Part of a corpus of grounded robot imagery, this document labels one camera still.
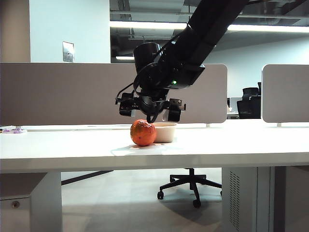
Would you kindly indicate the white desk leg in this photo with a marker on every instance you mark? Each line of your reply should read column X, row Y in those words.
column 48, row 205

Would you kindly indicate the long ceiling light strip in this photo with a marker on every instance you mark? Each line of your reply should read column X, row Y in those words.
column 144, row 24

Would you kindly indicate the purple and white packet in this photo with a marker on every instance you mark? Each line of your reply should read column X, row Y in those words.
column 14, row 130

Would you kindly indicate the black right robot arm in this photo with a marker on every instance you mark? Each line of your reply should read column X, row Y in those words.
column 205, row 29

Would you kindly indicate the orange fruit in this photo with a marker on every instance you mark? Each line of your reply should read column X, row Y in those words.
column 143, row 133

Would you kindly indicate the black wheeled chair base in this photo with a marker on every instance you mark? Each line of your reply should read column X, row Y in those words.
column 192, row 180

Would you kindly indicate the short hanging light bar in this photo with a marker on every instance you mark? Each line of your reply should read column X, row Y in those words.
column 124, row 58

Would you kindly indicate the white drawer cabinet with lock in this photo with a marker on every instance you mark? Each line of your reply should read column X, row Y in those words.
column 14, row 215

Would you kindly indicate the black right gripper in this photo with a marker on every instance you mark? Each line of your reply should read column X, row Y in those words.
column 150, row 105

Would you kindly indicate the narrow grey desk divider panel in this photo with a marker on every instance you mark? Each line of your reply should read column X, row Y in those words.
column 285, row 93

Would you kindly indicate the white perforated desk side panel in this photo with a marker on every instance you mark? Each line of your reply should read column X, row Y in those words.
column 243, row 200

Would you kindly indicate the white background desk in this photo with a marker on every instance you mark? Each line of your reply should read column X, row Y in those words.
column 233, row 115

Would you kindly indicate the black floor strip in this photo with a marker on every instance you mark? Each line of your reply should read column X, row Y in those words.
column 87, row 177

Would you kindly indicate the wide grey desk divider panel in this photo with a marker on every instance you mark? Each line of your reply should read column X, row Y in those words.
column 60, row 96

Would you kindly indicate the metal wall switch plate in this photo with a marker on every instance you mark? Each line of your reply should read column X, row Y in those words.
column 68, row 51

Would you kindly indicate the black mesh office chair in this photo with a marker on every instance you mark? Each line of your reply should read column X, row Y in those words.
column 248, row 108

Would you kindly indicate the white bowl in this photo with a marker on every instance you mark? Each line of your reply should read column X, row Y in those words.
column 166, row 134

